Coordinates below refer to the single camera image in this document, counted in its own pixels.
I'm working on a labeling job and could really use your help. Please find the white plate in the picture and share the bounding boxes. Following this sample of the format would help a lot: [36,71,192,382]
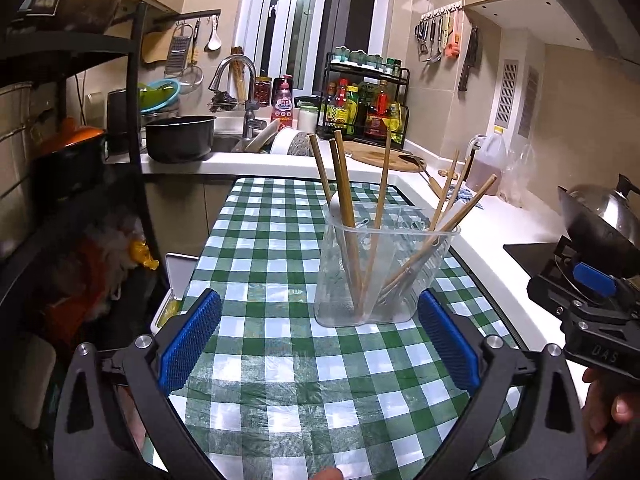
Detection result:
[243,119,281,153]

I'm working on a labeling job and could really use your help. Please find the steel wok lid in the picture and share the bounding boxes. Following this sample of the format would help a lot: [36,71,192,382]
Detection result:
[567,174,640,256]

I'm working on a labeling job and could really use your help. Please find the green checkered tablecloth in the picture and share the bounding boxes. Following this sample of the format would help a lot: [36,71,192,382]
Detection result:
[150,177,526,480]

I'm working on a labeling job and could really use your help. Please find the round wooden cutting board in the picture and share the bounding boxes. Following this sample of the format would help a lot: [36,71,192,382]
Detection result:
[342,140,426,173]

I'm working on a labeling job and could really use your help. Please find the hanging wooden board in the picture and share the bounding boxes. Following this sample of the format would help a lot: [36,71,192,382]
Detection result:
[140,30,168,67]

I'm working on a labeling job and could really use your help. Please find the white wall vent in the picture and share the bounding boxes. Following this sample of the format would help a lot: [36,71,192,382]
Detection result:
[517,66,540,138]
[494,60,519,128]

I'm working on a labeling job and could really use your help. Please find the orange hanging tool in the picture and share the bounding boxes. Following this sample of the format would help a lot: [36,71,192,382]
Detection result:
[446,14,462,60]

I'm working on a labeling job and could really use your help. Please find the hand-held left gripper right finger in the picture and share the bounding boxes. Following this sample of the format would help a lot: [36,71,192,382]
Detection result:
[415,287,588,480]

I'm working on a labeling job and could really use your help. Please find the white hook rail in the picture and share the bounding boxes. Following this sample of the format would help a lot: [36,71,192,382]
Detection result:
[420,1,463,20]

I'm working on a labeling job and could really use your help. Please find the blue plastic basin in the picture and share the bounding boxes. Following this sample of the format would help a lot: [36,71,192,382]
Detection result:
[140,80,181,113]

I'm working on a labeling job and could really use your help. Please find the clear plastic utensil holder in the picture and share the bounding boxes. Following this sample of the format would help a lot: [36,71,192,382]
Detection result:
[314,205,461,328]

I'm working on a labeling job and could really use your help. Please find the orange-lidded black pot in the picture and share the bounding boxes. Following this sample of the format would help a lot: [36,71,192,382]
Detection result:
[37,117,108,196]

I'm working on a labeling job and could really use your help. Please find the pink dish soap bottle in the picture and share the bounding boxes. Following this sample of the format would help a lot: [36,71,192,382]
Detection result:
[270,74,295,131]

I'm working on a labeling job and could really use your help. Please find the white jar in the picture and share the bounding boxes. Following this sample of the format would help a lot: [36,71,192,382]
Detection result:
[297,105,320,133]

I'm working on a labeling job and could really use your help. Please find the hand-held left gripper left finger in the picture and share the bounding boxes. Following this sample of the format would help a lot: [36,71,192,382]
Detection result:
[54,290,226,480]

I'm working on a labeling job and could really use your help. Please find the row of green-lid spice jars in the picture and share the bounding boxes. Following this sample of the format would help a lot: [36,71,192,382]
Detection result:
[334,46,402,75]

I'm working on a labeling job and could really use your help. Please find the white hanging ladle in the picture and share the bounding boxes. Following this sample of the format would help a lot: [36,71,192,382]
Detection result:
[204,15,222,52]

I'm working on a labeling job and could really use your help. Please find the clear plastic bag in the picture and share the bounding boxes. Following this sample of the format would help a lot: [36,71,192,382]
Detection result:
[500,145,538,208]

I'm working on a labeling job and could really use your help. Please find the cooking oil jug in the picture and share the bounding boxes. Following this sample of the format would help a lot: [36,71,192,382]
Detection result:
[467,126,508,197]

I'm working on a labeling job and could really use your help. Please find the brown bowl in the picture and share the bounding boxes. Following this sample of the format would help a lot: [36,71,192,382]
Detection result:
[55,0,128,35]

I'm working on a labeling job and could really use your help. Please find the black cooking pot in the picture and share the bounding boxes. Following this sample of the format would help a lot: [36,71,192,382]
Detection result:
[144,115,217,163]

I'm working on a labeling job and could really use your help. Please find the white perforated colander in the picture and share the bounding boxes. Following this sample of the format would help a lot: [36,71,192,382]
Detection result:
[270,127,316,157]

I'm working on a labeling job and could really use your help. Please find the chrome kitchen faucet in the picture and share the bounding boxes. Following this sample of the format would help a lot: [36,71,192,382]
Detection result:
[208,55,268,141]

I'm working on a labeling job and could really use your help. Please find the range hood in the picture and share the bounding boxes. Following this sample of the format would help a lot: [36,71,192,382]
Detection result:
[515,0,640,68]

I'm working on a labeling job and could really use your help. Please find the person's right hand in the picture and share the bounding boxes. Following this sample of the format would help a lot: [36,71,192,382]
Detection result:
[581,367,640,457]

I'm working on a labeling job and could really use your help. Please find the dark grey canister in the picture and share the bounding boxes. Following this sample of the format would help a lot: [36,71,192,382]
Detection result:
[106,89,130,156]

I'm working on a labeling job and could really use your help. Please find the metal mesh sieve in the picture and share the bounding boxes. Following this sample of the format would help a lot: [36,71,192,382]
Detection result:
[177,62,205,95]

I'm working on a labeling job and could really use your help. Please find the red chili jar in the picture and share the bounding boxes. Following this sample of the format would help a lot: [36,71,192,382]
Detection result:
[253,76,273,107]

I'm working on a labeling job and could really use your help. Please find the green plastic basin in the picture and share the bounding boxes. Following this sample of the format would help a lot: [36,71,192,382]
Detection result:
[137,82,176,111]

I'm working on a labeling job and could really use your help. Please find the window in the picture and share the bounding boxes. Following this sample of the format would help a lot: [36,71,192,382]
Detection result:
[235,0,401,96]

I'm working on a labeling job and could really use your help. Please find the metal grater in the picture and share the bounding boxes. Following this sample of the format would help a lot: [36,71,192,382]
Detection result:
[164,22,195,76]

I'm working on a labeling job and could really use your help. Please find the hanging metal utensils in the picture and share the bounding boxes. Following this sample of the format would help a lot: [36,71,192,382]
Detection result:
[414,16,448,63]

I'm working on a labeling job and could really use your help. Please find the black metal shelf rack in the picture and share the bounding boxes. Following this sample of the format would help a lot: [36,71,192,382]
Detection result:
[0,2,166,361]

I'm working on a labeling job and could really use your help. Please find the red plastic bag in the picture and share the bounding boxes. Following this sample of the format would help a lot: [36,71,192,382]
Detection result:
[45,240,126,331]

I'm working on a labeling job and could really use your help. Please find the bundle of thin sticks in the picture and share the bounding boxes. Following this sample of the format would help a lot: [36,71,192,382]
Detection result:
[229,47,249,103]

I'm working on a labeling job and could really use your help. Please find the hanging cleaver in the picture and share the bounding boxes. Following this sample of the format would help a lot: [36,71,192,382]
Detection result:
[457,25,481,92]

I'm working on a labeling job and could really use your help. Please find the black wall rail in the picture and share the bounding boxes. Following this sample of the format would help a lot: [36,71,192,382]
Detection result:
[152,8,222,26]

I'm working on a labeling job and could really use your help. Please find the row of condiment bottles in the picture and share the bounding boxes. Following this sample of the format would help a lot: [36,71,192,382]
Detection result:
[325,79,403,143]

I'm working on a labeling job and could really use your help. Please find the blue rag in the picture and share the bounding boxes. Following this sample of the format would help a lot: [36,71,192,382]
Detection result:
[445,182,485,211]

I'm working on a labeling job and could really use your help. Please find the black wire spice rack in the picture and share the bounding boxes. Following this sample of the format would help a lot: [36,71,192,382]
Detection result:
[319,52,411,148]

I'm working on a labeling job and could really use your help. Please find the white lidded bin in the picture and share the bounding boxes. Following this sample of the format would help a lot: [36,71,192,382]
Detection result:
[154,252,201,333]

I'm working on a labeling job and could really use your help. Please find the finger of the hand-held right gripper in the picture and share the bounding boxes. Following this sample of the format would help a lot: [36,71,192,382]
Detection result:
[572,261,640,311]
[526,267,583,317]

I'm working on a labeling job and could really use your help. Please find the black wok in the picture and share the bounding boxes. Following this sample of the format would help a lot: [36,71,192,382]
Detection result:
[557,186,640,281]

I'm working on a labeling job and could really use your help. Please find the yellow crumpled wrapper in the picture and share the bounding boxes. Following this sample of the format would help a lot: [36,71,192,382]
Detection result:
[131,240,160,271]

